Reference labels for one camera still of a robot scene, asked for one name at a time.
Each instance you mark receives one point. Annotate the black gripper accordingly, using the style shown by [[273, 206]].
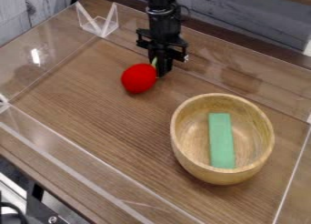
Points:
[[161, 40]]

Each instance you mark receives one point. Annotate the red felt radish toy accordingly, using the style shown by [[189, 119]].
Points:
[[138, 77]]

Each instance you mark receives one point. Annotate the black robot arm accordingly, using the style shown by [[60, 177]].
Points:
[[157, 5]]

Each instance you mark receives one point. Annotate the clear acrylic table barrier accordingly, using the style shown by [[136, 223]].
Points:
[[93, 144]]

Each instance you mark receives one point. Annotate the wooden bowl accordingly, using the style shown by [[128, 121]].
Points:
[[253, 137]]

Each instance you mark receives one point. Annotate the green rectangular block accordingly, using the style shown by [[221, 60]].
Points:
[[221, 146]]

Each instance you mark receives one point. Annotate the clear acrylic corner bracket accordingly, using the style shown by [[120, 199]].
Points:
[[100, 26]]

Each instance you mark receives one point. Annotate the black table leg bracket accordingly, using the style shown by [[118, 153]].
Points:
[[37, 210]]

